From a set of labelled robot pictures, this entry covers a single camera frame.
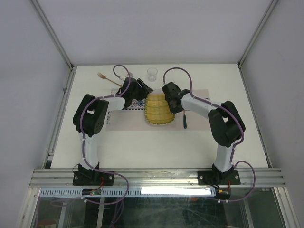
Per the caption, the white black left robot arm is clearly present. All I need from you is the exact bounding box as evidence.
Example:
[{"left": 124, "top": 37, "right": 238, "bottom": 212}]
[{"left": 73, "top": 77, "right": 153, "bottom": 185}]

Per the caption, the gold spoon green handle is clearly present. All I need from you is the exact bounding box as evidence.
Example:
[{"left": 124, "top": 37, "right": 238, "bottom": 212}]
[{"left": 183, "top": 110, "right": 187, "bottom": 129}]

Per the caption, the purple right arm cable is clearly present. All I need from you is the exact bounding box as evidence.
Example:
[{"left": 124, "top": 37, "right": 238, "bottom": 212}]
[{"left": 162, "top": 67, "right": 257, "bottom": 203}]

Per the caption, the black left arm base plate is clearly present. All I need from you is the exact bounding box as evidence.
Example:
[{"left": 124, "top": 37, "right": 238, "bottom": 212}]
[{"left": 72, "top": 170, "right": 114, "bottom": 186}]

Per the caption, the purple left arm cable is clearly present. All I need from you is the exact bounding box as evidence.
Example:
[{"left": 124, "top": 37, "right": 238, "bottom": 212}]
[{"left": 79, "top": 64, "right": 130, "bottom": 228}]

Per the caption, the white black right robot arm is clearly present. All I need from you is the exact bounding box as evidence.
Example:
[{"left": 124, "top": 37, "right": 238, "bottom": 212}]
[{"left": 161, "top": 82, "right": 246, "bottom": 185}]

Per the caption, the rose gold fork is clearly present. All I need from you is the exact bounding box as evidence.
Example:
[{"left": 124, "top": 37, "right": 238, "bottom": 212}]
[{"left": 97, "top": 72, "right": 123, "bottom": 87}]

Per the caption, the left aluminium frame post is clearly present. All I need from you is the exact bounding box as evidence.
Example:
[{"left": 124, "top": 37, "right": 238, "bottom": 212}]
[{"left": 29, "top": 0, "right": 74, "bottom": 71}]

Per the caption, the white slotted cable duct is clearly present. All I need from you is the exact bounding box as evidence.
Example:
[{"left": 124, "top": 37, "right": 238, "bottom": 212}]
[{"left": 40, "top": 187, "right": 216, "bottom": 198}]

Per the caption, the right aluminium frame post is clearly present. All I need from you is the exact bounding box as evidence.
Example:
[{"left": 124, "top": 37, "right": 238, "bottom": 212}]
[{"left": 237, "top": 0, "right": 280, "bottom": 68}]

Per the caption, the clear drinking glass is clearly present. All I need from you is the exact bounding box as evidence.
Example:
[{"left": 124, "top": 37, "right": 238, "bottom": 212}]
[{"left": 147, "top": 67, "right": 158, "bottom": 82}]

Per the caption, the yellow woven pattern plate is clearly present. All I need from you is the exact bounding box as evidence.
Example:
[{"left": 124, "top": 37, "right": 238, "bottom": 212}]
[{"left": 144, "top": 94, "right": 175, "bottom": 125}]

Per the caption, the aluminium front mounting rail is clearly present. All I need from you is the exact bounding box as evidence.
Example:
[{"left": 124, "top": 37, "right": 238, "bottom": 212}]
[{"left": 29, "top": 168, "right": 286, "bottom": 188}]

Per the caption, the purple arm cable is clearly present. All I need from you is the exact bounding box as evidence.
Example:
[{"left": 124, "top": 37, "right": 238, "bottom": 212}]
[
  {"left": 79, "top": 64, "right": 130, "bottom": 228},
  {"left": 162, "top": 67, "right": 257, "bottom": 203}
]

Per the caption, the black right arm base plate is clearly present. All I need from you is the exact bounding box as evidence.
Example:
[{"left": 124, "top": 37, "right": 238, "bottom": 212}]
[{"left": 197, "top": 170, "right": 240, "bottom": 188}]

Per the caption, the aluminium frame post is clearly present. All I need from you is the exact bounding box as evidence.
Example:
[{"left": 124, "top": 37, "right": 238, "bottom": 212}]
[
  {"left": 237, "top": 0, "right": 280, "bottom": 68},
  {"left": 29, "top": 0, "right": 74, "bottom": 71}
]

